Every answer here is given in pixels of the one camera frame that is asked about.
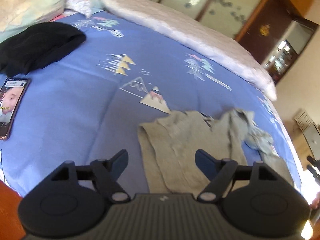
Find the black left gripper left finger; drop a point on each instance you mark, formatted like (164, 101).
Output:
(104, 175)

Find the wooden wardrobe with glass doors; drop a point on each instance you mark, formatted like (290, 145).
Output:
(275, 32)

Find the blue patterned bed sheet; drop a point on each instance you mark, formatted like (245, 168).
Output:
(89, 105)

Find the white satin quilt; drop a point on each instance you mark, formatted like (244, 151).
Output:
(190, 33)

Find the grey pants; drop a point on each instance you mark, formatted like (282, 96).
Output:
(168, 146)

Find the small white blue pillow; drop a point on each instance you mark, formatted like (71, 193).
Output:
(85, 7)

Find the smartphone with lit screen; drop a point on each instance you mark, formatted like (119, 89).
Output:
(12, 92)

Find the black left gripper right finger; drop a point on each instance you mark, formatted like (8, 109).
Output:
(221, 174)

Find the white plastic basket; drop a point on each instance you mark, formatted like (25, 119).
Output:
(303, 120)

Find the black folded garment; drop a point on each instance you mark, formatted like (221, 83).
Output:
(38, 46)

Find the pastel floral pillow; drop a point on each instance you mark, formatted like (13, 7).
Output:
(18, 15)

